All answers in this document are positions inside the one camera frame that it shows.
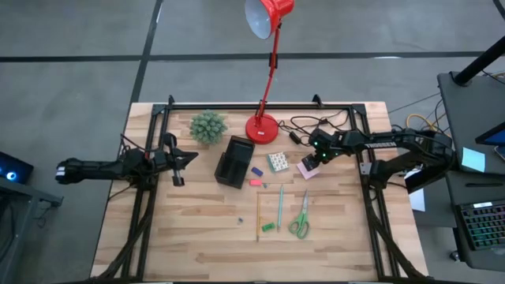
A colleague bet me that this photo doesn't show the red desk lamp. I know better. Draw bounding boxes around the red desk lamp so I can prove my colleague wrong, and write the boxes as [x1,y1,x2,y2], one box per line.
[243,0,296,145]

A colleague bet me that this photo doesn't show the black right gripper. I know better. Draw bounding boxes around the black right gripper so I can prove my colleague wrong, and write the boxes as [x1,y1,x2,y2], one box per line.
[301,128,344,172]

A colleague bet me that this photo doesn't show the grey green marker pen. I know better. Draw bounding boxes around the grey green marker pen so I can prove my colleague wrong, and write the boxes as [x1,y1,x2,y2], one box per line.
[276,184,284,233]

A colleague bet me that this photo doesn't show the green handled scissors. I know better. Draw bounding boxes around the green handled scissors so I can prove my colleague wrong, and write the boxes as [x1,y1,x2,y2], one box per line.
[287,189,311,240]

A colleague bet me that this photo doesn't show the black lamp cable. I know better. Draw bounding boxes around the black lamp cable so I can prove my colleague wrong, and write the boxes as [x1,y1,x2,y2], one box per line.
[278,109,350,147]

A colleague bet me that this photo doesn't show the white paper sheet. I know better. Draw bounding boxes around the white paper sheet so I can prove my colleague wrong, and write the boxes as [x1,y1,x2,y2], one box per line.
[408,188,427,213]

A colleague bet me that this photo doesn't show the laptop with blue screen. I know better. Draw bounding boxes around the laptop with blue screen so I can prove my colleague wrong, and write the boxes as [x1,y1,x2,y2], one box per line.
[475,121,505,147]

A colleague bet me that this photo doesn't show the white green patterned box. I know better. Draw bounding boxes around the white green patterned box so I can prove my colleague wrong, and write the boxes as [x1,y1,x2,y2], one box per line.
[266,151,290,174]

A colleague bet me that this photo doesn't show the yellow pencil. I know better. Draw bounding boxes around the yellow pencil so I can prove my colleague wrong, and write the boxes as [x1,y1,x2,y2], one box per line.
[256,192,262,242]

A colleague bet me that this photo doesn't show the black side table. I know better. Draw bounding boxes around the black side table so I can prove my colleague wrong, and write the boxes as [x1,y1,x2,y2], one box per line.
[0,177,64,284]

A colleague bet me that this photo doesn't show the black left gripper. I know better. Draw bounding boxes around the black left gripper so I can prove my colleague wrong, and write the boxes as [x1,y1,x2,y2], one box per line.
[151,132,200,188]

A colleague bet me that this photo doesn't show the green artificial succulent plant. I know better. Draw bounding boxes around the green artificial succulent plant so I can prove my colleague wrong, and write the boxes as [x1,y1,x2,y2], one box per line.
[189,110,229,145]

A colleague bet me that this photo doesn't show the computer case blue light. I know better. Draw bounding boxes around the computer case blue light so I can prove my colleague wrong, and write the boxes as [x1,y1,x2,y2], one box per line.
[0,151,35,185]

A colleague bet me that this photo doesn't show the light blue sticky note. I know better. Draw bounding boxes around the light blue sticky note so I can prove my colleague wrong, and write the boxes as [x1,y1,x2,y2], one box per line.
[461,147,487,174]

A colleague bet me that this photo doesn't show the black pole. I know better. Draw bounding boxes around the black pole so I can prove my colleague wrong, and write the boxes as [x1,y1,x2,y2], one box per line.
[452,35,505,87]

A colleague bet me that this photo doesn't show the pink sticky note pad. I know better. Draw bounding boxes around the pink sticky note pad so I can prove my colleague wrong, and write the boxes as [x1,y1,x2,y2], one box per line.
[296,159,321,181]

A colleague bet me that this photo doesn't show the yellow cable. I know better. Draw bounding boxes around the yellow cable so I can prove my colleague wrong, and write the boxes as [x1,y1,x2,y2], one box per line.
[406,113,440,133]

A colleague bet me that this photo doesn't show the black mesh desk organizer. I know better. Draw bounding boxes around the black mesh desk organizer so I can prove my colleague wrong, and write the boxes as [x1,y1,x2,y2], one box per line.
[214,135,256,190]

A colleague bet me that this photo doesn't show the backlit computer keyboard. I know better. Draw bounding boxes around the backlit computer keyboard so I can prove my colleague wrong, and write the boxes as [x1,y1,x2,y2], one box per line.
[459,200,505,252]

